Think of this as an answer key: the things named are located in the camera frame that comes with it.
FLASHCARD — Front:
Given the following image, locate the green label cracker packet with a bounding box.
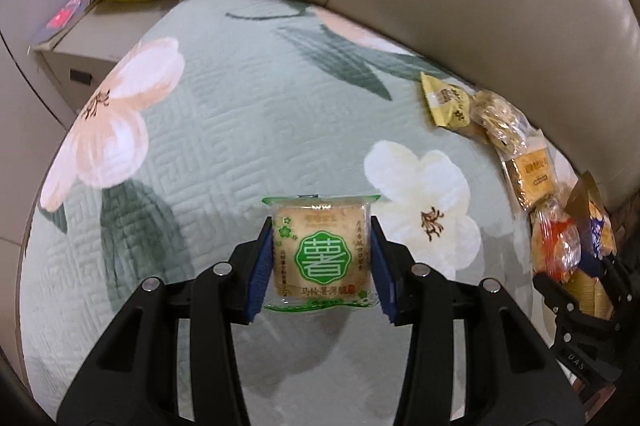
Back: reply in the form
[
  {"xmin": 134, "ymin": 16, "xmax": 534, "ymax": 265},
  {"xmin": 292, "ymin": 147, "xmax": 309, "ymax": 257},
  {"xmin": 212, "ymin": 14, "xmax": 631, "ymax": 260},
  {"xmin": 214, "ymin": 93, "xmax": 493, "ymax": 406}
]
[{"xmin": 262, "ymin": 193, "xmax": 382, "ymax": 313}]

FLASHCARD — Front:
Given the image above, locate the beige nightstand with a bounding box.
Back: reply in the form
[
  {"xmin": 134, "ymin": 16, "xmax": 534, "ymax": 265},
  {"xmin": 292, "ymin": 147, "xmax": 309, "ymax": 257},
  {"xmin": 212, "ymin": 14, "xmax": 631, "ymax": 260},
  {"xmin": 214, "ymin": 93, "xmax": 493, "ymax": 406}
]
[{"xmin": 29, "ymin": 0, "xmax": 151, "ymax": 127}]

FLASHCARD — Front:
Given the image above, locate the clear bag of small biscuits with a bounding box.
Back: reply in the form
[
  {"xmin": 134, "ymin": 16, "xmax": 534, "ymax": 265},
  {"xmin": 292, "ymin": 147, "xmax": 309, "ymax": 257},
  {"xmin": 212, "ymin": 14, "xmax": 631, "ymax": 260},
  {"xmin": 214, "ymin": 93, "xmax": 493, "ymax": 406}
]
[{"xmin": 470, "ymin": 90, "xmax": 532, "ymax": 157}]

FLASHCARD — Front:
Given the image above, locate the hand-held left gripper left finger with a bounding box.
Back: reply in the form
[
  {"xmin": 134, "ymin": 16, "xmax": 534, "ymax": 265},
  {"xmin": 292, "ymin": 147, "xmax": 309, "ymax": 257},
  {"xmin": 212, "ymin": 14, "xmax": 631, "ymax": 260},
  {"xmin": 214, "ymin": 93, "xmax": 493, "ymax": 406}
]
[{"xmin": 56, "ymin": 216, "xmax": 276, "ymax": 426}]

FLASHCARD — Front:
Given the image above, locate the blue chip packet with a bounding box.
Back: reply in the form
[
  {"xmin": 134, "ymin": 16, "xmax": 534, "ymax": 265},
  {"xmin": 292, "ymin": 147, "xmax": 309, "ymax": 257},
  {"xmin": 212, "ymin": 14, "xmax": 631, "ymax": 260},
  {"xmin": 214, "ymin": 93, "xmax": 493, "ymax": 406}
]
[{"xmin": 565, "ymin": 173, "xmax": 621, "ymax": 322}]

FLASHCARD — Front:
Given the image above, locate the large orange toast packet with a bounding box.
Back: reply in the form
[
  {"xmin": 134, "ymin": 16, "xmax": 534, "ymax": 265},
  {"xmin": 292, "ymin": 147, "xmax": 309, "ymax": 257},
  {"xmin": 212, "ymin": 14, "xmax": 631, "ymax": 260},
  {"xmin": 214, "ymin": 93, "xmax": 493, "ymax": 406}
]
[{"xmin": 500, "ymin": 133, "xmax": 562, "ymax": 213}]

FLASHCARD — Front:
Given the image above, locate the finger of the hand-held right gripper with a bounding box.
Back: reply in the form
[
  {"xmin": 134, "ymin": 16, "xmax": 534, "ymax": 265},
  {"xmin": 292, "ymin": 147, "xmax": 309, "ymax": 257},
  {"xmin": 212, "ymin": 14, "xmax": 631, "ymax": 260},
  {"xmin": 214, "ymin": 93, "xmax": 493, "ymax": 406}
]
[
  {"xmin": 532, "ymin": 272, "xmax": 619, "ymax": 338},
  {"xmin": 599, "ymin": 255, "xmax": 637, "ymax": 323}
]

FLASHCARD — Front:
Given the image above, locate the pink printed card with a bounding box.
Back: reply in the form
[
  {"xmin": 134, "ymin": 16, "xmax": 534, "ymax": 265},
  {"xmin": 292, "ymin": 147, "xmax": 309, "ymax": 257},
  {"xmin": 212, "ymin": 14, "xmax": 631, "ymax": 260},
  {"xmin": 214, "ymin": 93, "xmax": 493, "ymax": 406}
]
[{"xmin": 32, "ymin": 0, "xmax": 94, "ymax": 47}]

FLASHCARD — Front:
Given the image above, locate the red striped snack packet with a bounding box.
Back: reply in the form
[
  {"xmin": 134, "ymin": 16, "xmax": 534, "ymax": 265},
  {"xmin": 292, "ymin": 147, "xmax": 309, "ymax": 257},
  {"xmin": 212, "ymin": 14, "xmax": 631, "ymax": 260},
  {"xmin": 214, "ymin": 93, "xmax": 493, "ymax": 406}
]
[{"xmin": 529, "ymin": 196, "xmax": 583, "ymax": 282}]

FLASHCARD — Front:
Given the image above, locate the yellow snack packet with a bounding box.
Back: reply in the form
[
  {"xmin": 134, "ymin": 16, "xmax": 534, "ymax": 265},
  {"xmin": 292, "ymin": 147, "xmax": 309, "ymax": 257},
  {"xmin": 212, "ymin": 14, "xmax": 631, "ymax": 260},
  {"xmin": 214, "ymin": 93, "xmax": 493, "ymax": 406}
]
[{"xmin": 420, "ymin": 72, "xmax": 476, "ymax": 139}]

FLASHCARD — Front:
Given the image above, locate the floral quilted blanket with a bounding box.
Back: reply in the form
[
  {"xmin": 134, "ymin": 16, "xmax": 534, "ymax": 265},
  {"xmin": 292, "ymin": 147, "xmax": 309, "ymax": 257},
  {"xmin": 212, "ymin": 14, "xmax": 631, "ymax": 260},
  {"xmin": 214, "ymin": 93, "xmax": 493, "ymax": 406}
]
[{"xmin": 17, "ymin": 0, "xmax": 621, "ymax": 426}]

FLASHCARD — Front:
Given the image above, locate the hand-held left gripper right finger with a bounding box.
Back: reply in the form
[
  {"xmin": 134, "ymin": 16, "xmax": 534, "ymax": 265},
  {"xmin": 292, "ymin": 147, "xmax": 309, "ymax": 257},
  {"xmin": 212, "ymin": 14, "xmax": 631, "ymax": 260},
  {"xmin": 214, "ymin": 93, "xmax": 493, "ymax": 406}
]
[{"xmin": 369, "ymin": 216, "xmax": 586, "ymax": 426}]

